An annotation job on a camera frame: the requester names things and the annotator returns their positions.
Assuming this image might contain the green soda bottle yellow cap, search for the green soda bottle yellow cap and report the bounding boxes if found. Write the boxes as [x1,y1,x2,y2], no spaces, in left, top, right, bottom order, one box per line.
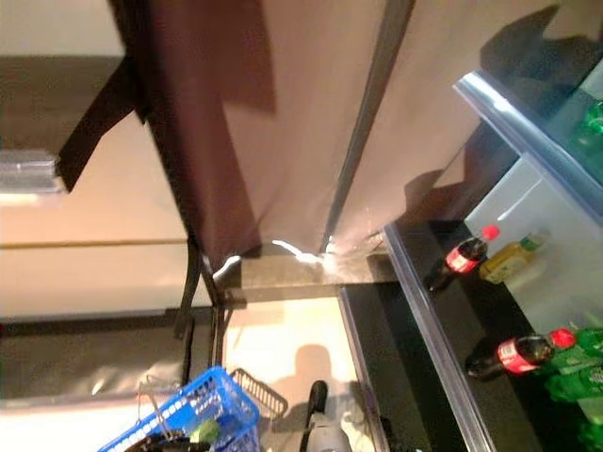
[577,404,603,452]
[541,327,603,406]

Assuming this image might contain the silver robot right leg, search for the silver robot right leg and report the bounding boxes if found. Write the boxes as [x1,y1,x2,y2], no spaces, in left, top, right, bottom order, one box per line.
[301,379,350,452]

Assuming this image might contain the cola bottle red label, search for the cola bottle red label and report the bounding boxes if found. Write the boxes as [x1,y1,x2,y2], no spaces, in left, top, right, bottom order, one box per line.
[423,224,501,292]
[464,328,578,381]

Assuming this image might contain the white panel side shelving unit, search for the white panel side shelving unit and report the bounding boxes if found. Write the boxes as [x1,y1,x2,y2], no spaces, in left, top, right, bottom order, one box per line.
[0,0,222,406]

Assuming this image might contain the metal backdrop pole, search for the metal backdrop pole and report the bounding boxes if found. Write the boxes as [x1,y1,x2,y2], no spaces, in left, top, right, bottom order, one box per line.
[318,0,416,255]

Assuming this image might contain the large green soda bottle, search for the large green soda bottle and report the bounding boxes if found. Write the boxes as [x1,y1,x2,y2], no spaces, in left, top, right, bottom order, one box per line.
[569,98,603,166]

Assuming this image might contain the small yellow tea bottle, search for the small yellow tea bottle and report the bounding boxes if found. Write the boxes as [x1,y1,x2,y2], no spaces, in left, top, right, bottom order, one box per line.
[479,229,551,285]

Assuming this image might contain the green drink container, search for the green drink container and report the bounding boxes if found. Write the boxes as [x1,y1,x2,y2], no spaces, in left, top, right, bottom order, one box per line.
[189,418,221,444]

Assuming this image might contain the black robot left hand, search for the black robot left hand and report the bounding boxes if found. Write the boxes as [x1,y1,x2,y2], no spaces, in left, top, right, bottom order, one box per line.
[134,428,212,452]

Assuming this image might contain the brown backdrop curtain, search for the brown backdrop curtain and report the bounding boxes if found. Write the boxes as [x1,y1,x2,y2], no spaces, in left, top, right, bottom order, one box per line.
[106,0,603,265]

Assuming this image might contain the blue plastic shopping basket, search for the blue plastic shopping basket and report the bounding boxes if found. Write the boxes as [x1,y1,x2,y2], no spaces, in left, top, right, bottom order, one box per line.
[96,365,261,452]

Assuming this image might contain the dark floor plinth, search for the dark floor plinth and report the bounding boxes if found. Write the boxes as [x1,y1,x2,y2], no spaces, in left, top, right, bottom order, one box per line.
[214,253,398,303]

